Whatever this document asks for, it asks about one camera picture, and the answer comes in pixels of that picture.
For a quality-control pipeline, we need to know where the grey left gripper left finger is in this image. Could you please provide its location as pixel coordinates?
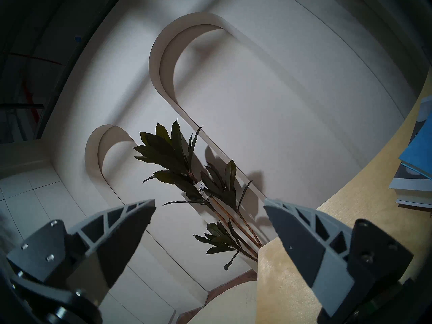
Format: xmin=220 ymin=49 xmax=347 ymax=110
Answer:
xmin=7 ymin=198 xmax=157 ymax=305

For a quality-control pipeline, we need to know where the tall green potted plant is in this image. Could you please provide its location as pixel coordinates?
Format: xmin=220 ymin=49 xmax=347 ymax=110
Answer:
xmin=133 ymin=119 xmax=264 ymax=271

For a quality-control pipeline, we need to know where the blue notebook with ribbon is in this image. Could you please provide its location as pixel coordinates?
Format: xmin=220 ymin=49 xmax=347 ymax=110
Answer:
xmin=398 ymin=112 xmax=432 ymax=180

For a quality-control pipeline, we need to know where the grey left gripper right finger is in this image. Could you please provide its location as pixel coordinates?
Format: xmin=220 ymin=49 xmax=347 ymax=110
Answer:
xmin=263 ymin=198 xmax=414 ymax=324

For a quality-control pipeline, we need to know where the grey photo cover book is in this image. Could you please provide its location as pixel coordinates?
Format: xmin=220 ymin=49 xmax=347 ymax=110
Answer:
xmin=388 ymin=96 xmax=432 ymax=201

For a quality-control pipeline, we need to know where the round cream rug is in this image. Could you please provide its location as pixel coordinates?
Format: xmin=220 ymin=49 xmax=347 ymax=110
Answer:
xmin=187 ymin=280 xmax=259 ymax=324

